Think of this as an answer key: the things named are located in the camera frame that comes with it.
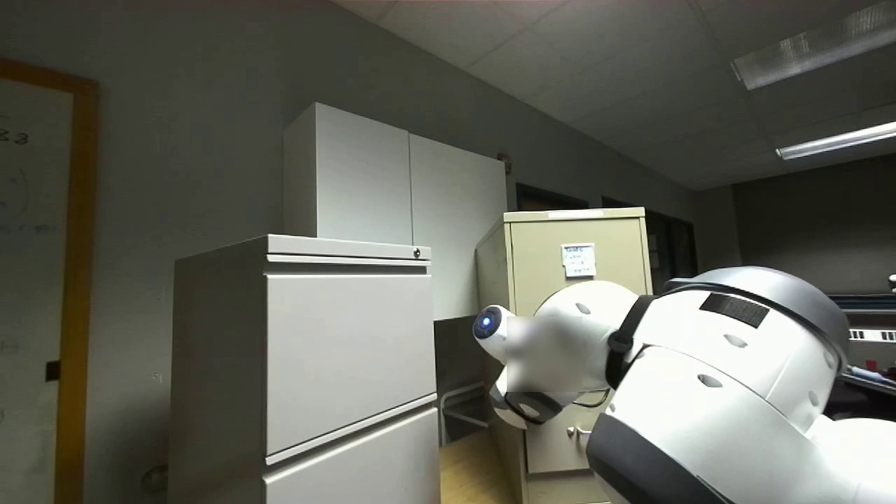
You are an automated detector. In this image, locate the beige labelled cabinet drawer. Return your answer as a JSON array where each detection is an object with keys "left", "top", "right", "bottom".
[{"left": 506, "top": 215, "right": 651, "bottom": 322}]

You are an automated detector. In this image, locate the narrow ceiling light strip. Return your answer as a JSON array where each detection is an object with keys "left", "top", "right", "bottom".
[{"left": 773, "top": 119, "right": 896, "bottom": 166}]

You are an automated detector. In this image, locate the large ceiling light panel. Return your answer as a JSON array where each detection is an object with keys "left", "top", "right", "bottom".
[{"left": 728, "top": 0, "right": 896, "bottom": 94}]

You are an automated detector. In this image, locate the beige metal filing cabinet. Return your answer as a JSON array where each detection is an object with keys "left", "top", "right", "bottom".
[{"left": 474, "top": 204, "right": 656, "bottom": 504}]

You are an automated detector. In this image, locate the grey metal filing cabinet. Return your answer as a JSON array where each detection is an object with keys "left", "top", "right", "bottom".
[{"left": 164, "top": 234, "right": 443, "bottom": 504}]

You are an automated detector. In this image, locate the white paper label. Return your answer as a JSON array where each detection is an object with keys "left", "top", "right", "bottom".
[{"left": 558, "top": 241, "right": 598, "bottom": 283}]

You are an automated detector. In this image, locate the wood-framed whiteboard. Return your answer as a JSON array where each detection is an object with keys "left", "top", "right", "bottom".
[{"left": 0, "top": 57, "right": 103, "bottom": 504}]

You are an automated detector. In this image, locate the dark shelf unit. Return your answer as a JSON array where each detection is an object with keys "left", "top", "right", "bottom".
[{"left": 825, "top": 291, "right": 896, "bottom": 402}]

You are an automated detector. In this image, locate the tall white cabinet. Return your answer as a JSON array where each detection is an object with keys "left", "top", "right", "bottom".
[{"left": 278, "top": 98, "right": 511, "bottom": 326}]

